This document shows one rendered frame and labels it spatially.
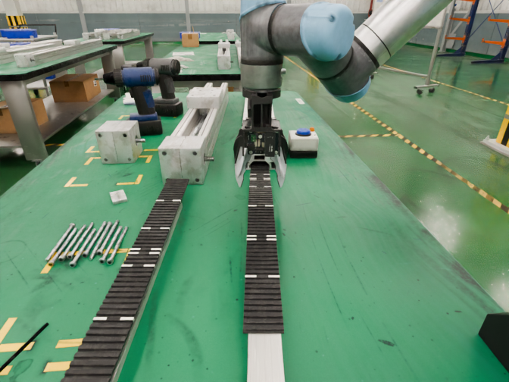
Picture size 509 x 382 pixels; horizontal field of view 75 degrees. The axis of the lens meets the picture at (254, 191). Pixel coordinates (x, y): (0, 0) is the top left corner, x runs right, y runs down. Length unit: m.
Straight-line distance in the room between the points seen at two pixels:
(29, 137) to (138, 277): 2.71
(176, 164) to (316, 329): 0.51
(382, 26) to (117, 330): 0.59
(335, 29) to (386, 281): 0.38
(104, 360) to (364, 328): 0.32
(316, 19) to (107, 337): 0.49
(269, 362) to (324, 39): 0.41
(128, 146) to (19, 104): 2.17
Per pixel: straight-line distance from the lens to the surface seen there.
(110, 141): 1.00
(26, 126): 3.15
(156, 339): 0.49
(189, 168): 0.82
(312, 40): 0.52
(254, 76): 0.60
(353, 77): 0.62
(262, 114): 0.60
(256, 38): 0.59
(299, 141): 0.97
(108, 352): 0.45
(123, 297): 0.51
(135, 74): 1.19
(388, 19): 0.64
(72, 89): 4.60
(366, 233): 0.68
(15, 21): 11.96
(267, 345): 0.43
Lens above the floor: 1.15
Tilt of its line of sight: 28 degrees down
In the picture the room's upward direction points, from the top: straight up
